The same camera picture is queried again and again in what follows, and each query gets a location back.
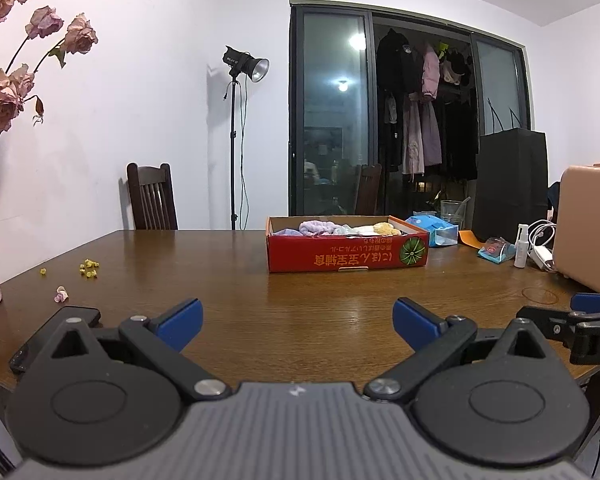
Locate dark hanging clothes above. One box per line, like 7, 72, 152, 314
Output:
437, 42, 481, 182

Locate white spray bottle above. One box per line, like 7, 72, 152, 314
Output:
514, 224, 529, 268

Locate white charger with cable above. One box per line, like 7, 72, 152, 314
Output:
527, 220, 559, 272

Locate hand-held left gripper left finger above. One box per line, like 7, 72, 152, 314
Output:
45, 298, 232, 403

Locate blue pink plastic packet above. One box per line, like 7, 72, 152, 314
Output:
477, 236, 517, 264

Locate mauve hanging dress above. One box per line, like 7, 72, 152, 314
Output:
401, 92, 443, 176

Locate dark wooden chair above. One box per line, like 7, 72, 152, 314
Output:
354, 163, 383, 217
126, 162, 179, 231

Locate blue tissue pack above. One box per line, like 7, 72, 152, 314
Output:
405, 213, 460, 248

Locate red cardboard box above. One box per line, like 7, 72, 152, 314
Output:
265, 215, 430, 274

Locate black framed sliding glass door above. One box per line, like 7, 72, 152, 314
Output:
289, 0, 533, 222

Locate clear glass cup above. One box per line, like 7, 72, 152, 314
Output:
440, 199, 470, 231

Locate black phone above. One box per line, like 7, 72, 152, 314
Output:
9, 306, 102, 374

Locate studio light on stand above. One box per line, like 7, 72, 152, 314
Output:
223, 45, 271, 231

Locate pink hanging jacket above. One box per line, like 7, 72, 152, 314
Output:
421, 42, 441, 104

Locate tan hard case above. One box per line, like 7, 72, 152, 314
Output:
552, 165, 600, 294

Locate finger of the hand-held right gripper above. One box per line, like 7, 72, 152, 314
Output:
516, 305, 588, 347
571, 293, 600, 314

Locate dried pink rose bouquet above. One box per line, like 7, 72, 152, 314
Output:
0, 0, 99, 166

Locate black hanging coat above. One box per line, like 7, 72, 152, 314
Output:
376, 28, 425, 172

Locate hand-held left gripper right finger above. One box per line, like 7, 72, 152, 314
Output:
364, 297, 557, 404

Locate purple satin cloth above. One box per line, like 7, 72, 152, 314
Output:
299, 220, 339, 236

